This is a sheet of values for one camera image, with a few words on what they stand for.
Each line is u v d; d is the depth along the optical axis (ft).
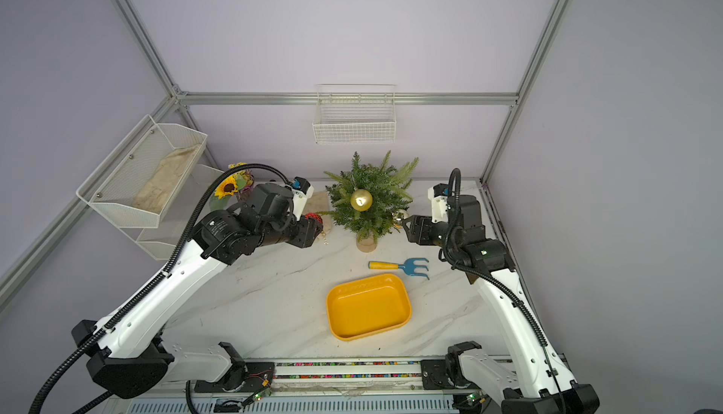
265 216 1.57
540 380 1.23
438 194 2.06
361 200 2.25
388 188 2.49
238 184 2.82
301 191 1.92
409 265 3.08
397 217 2.51
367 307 2.80
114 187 2.25
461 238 1.71
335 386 2.40
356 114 3.14
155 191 2.51
